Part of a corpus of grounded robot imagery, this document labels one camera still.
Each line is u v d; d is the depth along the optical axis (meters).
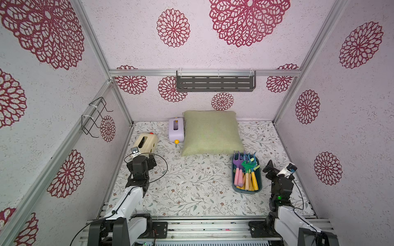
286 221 0.58
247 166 0.88
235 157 0.93
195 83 0.93
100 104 0.83
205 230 0.75
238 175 0.84
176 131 1.03
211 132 0.97
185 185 0.89
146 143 0.97
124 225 0.43
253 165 0.87
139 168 0.64
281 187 0.65
